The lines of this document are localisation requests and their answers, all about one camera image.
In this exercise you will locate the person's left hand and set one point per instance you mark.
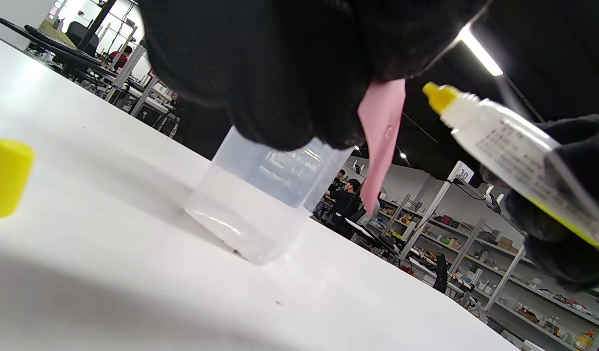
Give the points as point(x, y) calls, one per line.
point(289, 58)

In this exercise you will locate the person's right hand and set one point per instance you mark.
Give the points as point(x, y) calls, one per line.
point(563, 253)

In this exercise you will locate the pink card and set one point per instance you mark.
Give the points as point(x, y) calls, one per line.
point(382, 126)

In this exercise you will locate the liquid glue bottle yellow base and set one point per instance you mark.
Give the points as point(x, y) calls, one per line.
point(499, 136)

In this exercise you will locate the clear plastic container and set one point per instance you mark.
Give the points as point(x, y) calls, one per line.
point(250, 209)

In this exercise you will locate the yellow glue cap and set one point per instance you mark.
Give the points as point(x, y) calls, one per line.
point(7, 178)

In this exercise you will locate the shelving rack with items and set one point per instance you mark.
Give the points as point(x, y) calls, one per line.
point(514, 273)

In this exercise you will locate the black desk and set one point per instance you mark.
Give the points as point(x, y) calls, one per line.
point(60, 48)

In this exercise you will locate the white post with number sign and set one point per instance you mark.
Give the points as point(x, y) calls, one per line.
point(441, 204)

